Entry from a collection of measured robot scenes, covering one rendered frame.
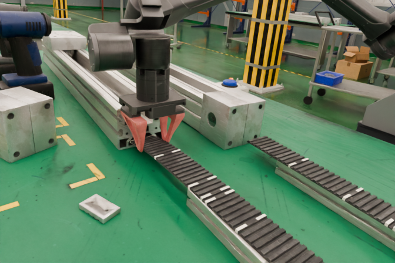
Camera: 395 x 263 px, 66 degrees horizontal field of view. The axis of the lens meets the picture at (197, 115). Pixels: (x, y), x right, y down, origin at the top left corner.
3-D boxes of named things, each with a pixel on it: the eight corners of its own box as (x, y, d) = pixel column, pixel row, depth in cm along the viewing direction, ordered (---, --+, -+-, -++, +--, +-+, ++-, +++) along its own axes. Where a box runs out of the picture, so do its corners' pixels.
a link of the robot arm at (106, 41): (157, -14, 49) (144, 20, 57) (81, -19, 44) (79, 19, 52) (176, 49, 46) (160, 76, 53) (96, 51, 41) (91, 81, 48)
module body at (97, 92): (163, 140, 64) (165, 102, 60) (117, 150, 58) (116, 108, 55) (70, 60, 124) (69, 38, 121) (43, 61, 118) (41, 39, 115)
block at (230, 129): (266, 138, 69) (274, 98, 65) (224, 149, 62) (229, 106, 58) (240, 124, 75) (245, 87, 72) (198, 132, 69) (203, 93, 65)
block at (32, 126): (68, 140, 60) (64, 94, 57) (10, 163, 51) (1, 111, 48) (37, 126, 65) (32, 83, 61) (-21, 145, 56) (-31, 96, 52)
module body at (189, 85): (233, 125, 74) (237, 92, 71) (198, 132, 69) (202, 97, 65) (116, 57, 134) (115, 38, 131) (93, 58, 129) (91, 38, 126)
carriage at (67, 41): (87, 57, 105) (86, 37, 102) (52, 58, 99) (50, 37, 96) (75, 49, 117) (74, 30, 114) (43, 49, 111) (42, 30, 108)
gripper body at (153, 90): (118, 105, 53) (116, 64, 50) (168, 97, 59) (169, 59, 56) (133, 118, 48) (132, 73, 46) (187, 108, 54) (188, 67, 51)
